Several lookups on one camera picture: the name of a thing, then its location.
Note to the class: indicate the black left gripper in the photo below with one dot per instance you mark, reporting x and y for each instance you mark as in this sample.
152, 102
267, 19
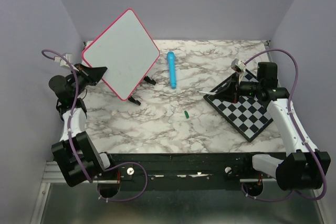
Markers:
94, 74

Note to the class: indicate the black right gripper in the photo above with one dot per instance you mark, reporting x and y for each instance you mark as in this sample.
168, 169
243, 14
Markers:
231, 94

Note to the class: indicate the white green marker pen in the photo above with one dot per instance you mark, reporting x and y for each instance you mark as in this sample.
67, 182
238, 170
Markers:
207, 93

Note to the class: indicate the pink framed whiteboard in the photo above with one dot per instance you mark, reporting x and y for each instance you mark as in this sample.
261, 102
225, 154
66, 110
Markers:
127, 50

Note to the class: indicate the green marker cap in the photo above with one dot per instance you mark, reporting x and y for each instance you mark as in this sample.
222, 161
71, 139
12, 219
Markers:
186, 114

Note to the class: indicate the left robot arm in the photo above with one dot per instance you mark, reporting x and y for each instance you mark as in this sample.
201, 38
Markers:
75, 153

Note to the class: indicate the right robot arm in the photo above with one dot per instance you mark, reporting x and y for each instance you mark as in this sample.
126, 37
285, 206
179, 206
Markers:
305, 166

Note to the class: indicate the black whiteboard stand foot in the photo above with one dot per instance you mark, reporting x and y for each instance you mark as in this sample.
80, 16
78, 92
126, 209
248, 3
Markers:
149, 80

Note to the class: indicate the black white chessboard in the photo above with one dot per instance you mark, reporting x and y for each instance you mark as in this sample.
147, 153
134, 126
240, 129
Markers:
247, 116

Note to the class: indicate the blue toy microphone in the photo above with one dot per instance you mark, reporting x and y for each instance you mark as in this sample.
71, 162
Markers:
172, 72

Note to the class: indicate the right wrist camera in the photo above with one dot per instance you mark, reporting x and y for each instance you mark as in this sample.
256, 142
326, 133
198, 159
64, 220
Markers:
239, 67

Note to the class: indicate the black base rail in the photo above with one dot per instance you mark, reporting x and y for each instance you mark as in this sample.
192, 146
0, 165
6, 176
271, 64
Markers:
115, 173

